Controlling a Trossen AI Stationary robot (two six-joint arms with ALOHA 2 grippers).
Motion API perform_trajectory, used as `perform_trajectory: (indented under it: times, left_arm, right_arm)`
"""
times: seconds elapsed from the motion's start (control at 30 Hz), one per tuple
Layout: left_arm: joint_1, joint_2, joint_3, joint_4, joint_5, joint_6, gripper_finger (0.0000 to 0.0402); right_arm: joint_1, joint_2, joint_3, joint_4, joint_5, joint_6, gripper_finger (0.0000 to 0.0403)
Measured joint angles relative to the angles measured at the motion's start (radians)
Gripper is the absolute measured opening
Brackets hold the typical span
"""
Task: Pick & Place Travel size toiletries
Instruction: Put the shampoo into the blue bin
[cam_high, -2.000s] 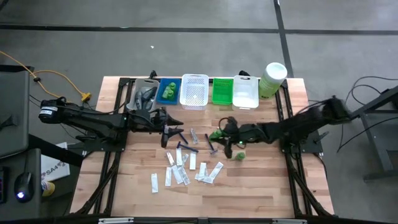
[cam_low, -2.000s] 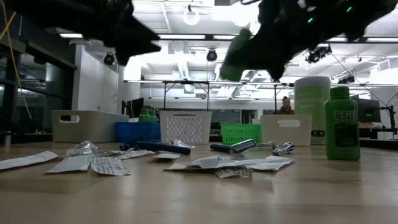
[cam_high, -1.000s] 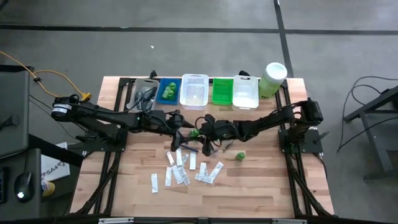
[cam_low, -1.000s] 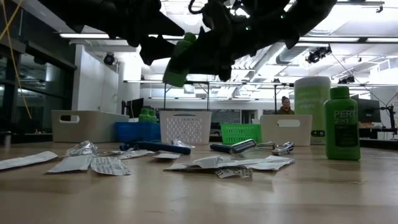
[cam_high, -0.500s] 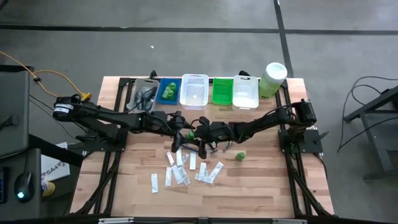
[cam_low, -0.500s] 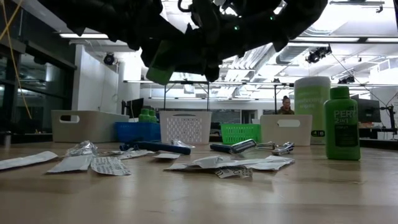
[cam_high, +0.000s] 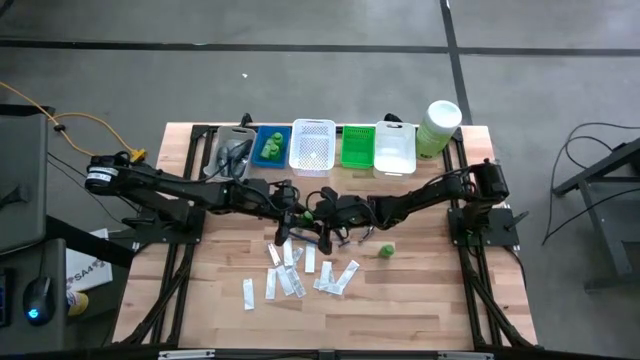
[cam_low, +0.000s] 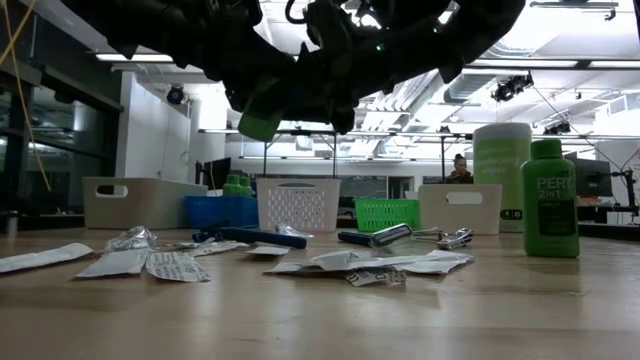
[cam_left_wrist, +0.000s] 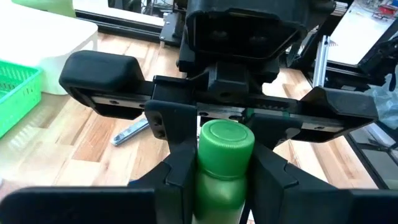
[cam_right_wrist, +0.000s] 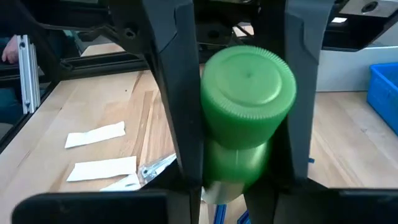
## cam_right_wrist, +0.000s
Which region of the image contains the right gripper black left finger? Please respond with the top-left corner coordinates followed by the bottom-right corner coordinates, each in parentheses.
top-left (141, 0), bottom-right (205, 191)

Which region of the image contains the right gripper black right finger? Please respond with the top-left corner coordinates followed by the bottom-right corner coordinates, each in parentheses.
top-left (273, 0), bottom-right (335, 187)

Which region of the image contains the green Pert shampoo bottle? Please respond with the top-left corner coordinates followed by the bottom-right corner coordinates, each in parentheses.
top-left (200, 45), bottom-right (298, 205)

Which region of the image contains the white bandage packet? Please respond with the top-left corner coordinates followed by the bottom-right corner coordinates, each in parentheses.
top-left (99, 173), bottom-right (142, 192)
top-left (64, 121), bottom-right (126, 149)
top-left (66, 156), bottom-right (138, 183)

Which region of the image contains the blue disposable razor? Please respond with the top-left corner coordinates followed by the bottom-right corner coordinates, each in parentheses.
top-left (213, 203), bottom-right (228, 224)

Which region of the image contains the plastic-wrapped metal nail clipper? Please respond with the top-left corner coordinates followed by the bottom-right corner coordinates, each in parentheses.
top-left (138, 152), bottom-right (177, 183)

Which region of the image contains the blue plastic bin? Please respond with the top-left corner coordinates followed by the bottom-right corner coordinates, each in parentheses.
top-left (366, 62), bottom-right (398, 136)

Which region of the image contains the person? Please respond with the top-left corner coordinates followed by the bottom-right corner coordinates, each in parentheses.
top-left (0, 63), bottom-right (25, 125)

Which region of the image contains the person's hand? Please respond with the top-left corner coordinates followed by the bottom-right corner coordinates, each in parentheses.
top-left (1, 34), bottom-right (20, 65)

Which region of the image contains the silver aluminium extrusion post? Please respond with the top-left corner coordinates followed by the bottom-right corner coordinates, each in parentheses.
top-left (17, 34), bottom-right (41, 115)

